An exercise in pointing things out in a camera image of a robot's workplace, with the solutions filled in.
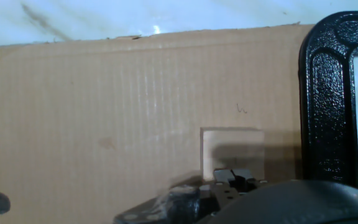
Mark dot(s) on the brown cardboard sheet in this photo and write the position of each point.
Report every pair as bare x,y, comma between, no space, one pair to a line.
104,109

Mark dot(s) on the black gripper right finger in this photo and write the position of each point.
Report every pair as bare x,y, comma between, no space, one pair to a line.
244,180

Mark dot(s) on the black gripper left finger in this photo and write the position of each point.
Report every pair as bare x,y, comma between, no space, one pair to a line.
222,177

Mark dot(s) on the marble pattern table sheet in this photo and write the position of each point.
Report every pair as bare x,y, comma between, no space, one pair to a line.
197,14

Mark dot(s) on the black C-clamp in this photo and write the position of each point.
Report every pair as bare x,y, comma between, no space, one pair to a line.
325,109

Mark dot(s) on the small wooden block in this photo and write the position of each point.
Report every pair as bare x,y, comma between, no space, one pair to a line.
232,140

